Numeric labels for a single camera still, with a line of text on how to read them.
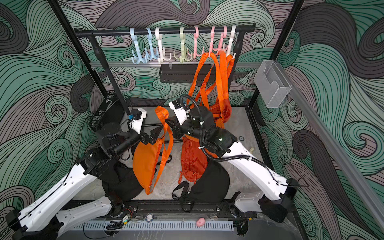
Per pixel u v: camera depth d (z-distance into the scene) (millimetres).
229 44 593
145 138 546
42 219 376
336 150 513
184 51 591
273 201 399
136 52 581
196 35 535
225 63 630
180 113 509
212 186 788
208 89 762
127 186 796
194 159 900
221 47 858
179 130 532
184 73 972
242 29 538
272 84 788
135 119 497
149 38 526
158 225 697
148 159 766
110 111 929
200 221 683
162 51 580
